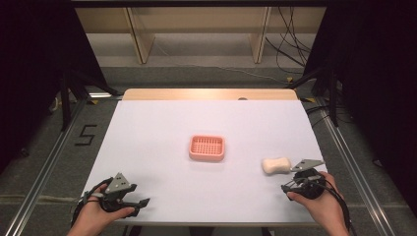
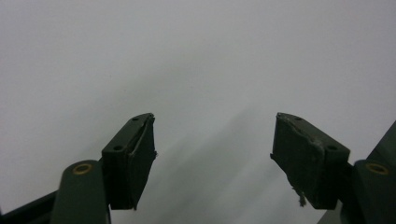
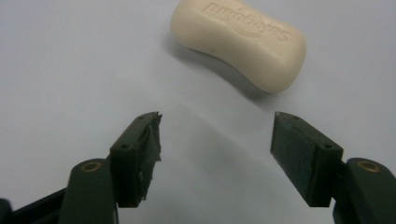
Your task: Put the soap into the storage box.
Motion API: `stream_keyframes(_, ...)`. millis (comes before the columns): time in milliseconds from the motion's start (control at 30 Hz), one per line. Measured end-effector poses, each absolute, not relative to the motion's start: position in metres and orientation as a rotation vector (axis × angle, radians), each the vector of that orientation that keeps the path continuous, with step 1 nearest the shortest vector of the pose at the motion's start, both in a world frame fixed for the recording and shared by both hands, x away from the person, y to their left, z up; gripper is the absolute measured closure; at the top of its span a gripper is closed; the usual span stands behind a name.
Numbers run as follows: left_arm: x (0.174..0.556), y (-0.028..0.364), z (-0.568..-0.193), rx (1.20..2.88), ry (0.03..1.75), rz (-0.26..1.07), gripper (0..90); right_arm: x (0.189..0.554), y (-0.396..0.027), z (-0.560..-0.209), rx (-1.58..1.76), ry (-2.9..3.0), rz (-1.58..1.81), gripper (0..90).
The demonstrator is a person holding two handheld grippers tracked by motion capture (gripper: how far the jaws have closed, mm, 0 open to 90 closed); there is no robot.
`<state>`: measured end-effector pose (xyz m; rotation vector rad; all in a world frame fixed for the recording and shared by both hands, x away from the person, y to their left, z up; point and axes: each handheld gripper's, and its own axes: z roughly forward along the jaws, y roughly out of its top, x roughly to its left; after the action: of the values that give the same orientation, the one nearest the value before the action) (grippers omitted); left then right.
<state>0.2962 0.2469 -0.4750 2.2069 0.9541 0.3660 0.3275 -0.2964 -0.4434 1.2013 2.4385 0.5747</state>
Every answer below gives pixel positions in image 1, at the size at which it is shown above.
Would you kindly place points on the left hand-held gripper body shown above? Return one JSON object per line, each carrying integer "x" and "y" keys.
{"x": 117, "y": 186}

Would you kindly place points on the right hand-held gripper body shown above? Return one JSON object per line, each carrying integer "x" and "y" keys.
{"x": 309, "y": 183}

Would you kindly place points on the cream bone-shaped bread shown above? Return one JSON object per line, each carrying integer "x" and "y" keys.
{"x": 276, "y": 165}

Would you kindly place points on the pink soap dish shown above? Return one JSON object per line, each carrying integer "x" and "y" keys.
{"x": 207, "y": 148}

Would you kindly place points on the person's right hand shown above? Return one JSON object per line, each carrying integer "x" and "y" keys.
{"x": 323, "y": 205}

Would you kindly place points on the person's left hand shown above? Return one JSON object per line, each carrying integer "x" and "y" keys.
{"x": 95, "y": 213}

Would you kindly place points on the white table sheet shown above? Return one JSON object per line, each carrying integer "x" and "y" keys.
{"x": 203, "y": 187}

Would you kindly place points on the black metal stand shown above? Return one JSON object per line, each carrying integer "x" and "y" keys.
{"x": 70, "y": 95}
{"x": 329, "y": 88}

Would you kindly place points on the black curtain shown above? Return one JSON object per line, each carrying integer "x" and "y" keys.
{"x": 380, "y": 82}
{"x": 32, "y": 72}

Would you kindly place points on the beige wooden shelf unit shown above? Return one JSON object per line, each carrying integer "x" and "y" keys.
{"x": 203, "y": 23}

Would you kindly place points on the aluminium floor rail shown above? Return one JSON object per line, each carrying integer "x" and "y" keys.
{"x": 354, "y": 170}
{"x": 46, "y": 170}

